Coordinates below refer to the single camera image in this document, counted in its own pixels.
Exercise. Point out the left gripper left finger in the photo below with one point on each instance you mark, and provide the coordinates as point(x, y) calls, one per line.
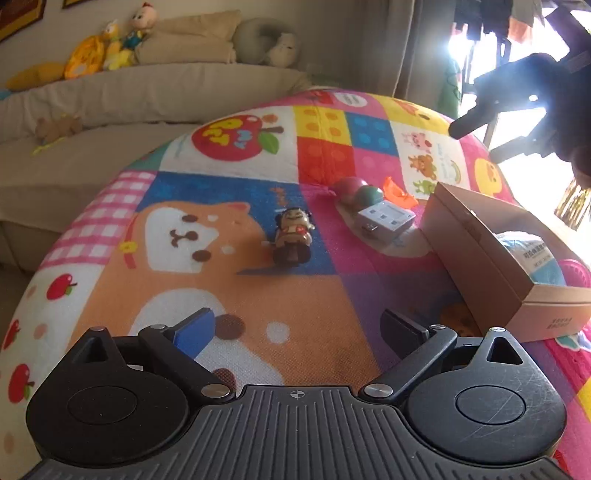
point(172, 352)

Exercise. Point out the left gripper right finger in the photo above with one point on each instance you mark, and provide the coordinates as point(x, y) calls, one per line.
point(421, 351)

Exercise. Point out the white power adapter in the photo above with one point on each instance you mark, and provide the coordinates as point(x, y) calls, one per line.
point(384, 221)

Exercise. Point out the blue white cotton pad pack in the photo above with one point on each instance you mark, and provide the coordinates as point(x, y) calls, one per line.
point(534, 256)

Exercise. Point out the orange plastic toy shell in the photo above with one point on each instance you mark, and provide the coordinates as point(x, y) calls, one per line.
point(398, 196)

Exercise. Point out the pink green toy mushroom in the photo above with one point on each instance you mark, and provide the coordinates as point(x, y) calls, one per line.
point(356, 193)

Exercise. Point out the small cartoon boy figurine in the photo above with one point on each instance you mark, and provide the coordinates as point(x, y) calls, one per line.
point(292, 240)

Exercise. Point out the pink plastic toy basket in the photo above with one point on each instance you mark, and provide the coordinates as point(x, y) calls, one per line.
point(575, 273)

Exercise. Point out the green dinosaur towel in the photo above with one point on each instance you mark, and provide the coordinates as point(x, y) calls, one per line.
point(451, 94)

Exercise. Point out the pink cardboard box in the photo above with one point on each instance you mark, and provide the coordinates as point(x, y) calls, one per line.
point(462, 227)

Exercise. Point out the colourful cartoon play mat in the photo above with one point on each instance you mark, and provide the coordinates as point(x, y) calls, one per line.
point(191, 225)

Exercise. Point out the beige covered sofa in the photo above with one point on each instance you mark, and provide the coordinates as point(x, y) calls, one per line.
point(125, 114)

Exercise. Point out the small brown plush toy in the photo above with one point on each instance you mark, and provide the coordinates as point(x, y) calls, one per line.
point(48, 131)

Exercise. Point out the yellow orange plush toy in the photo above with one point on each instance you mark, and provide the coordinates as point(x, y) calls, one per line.
point(86, 59)

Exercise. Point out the yellow banana plush pillow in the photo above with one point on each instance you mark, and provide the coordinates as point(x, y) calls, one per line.
point(36, 76)

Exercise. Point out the beige folded cushion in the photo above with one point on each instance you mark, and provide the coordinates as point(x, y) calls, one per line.
point(204, 38)

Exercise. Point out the grey neck pillow with bear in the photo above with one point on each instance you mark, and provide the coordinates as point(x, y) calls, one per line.
point(262, 41)

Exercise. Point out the doll with yellow outfit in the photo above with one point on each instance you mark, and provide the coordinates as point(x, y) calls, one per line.
point(120, 47)

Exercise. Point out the framed red gold picture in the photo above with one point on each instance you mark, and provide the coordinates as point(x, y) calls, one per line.
point(70, 3)

